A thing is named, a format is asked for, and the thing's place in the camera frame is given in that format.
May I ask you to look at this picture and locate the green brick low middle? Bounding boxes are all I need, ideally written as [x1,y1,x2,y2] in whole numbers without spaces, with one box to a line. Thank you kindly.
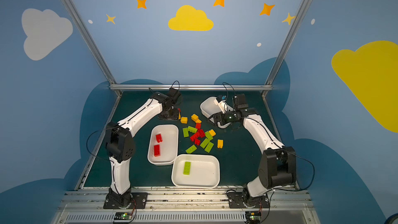
[200,138,210,149]

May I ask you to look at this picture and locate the red square brick centre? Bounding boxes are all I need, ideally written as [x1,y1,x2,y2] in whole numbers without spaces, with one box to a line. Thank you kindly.
[198,129,206,138]

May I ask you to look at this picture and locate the white tray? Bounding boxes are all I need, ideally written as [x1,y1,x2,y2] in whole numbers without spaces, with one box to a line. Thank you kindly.
[200,96,237,129]
[171,154,220,189]
[147,124,179,166]

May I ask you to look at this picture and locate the aluminium frame left post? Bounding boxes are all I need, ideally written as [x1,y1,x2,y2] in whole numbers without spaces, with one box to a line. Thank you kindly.
[61,0,117,85]

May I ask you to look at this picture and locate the white tray left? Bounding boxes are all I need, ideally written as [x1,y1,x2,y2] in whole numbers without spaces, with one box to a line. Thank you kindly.
[147,124,179,166]

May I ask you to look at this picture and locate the green brick upturned left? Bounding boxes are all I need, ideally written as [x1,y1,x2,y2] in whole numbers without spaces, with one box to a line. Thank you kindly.
[182,128,189,138]

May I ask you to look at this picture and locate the aluminium front rail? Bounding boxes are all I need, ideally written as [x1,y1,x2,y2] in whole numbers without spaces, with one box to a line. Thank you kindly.
[52,186,320,224]

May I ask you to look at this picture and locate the green brick low left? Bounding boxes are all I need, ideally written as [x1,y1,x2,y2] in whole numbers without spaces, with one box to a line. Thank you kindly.
[186,145,197,154]

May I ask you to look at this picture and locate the controller board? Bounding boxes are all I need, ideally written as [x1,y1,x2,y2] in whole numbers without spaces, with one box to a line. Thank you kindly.
[245,212,262,224]
[113,212,133,224]

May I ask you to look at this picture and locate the green studded brick centre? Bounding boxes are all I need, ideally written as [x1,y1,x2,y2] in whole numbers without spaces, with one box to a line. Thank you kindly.
[205,131,213,141]

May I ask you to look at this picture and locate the left controller board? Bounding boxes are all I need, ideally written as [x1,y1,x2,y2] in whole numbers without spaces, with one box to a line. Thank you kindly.
[113,212,133,224]

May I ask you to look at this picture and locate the yellow brick pair centre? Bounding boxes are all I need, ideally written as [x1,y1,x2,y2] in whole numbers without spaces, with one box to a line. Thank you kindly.
[191,114,202,123]

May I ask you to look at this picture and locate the aluminium frame right post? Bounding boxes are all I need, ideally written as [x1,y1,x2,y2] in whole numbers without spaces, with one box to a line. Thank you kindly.
[265,0,313,90]

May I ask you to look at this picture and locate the red long brick centre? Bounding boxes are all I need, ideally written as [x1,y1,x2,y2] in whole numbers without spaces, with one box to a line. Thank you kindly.
[190,132,200,142]

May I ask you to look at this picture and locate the aluminium frame post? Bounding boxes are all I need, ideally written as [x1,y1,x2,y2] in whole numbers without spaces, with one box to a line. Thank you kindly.
[265,0,313,90]
[61,0,117,85]

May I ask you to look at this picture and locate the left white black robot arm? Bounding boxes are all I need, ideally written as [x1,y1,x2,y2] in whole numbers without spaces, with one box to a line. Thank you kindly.
[104,87,181,197]

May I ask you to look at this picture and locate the white tray back right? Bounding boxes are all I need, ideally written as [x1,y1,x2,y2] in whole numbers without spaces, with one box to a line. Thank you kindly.
[200,96,237,129]

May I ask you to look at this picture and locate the green brick low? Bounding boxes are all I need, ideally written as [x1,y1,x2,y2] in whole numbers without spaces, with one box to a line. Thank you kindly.
[204,142,214,153]
[200,138,210,149]
[186,145,197,154]

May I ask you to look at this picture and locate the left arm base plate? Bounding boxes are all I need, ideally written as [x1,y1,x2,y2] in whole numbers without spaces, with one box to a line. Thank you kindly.
[103,190,148,209]

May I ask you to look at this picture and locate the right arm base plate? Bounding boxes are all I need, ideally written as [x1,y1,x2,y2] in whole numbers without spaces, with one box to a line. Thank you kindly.
[226,190,270,208]

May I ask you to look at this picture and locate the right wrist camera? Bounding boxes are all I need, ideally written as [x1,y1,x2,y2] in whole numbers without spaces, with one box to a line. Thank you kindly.
[216,95,229,113]

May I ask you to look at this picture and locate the right controller board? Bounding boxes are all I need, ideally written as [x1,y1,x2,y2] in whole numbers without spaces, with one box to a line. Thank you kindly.
[245,212,262,224]

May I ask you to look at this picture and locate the green brick low right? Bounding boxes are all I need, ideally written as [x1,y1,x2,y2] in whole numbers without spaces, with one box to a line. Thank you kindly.
[204,142,214,153]

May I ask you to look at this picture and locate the white tray front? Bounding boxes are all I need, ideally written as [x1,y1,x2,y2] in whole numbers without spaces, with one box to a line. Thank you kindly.
[171,154,220,189]

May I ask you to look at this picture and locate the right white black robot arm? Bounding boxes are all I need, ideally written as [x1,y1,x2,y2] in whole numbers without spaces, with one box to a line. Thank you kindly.
[200,94,296,198]

